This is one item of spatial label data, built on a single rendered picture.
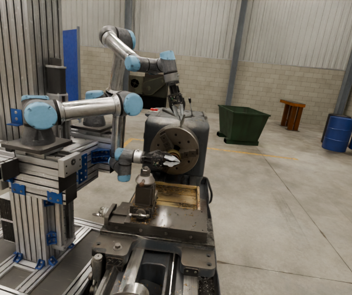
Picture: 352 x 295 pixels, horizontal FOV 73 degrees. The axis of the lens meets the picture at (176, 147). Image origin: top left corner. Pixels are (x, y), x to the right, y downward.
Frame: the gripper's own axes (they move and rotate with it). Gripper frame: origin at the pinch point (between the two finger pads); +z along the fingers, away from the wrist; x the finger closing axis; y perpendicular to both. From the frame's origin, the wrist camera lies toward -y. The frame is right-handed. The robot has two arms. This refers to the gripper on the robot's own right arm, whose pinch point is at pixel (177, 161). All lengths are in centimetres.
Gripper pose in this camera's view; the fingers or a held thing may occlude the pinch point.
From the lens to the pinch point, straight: 136.0
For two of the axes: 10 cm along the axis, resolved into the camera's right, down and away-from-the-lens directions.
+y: -0.7, 2.6, -9.6
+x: 1.3, -9.5, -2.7
